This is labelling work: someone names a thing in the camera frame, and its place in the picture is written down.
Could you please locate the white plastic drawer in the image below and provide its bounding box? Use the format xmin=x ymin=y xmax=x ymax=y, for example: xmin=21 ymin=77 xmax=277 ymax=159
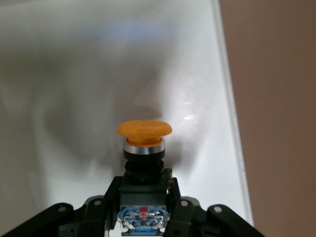
xmin=0 ymin=0 xmax=255 ymax=237

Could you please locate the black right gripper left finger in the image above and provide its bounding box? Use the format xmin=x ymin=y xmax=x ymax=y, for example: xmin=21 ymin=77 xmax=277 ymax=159
xmin=0 ymin=176 xmax=123 ymax=237

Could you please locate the orange mushroom push button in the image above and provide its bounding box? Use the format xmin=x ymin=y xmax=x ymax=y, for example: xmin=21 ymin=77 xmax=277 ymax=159
xmin=116 ymin=119 xmax=173 ymax=237

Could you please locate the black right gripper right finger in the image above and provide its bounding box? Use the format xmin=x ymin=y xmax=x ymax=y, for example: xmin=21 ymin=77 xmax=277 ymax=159
xmin=164 ymin=176 xmax=267 ymax=237

